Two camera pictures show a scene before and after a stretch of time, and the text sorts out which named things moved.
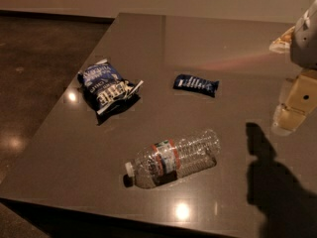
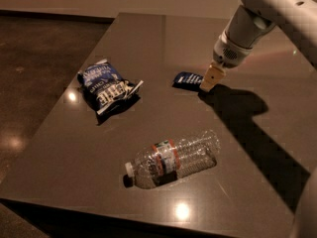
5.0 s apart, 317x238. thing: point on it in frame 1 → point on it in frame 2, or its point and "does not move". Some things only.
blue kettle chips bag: x=105 y=91 does not move
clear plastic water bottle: x=174 y=158 does not move
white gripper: x=305 y=45 → x=228 y=55
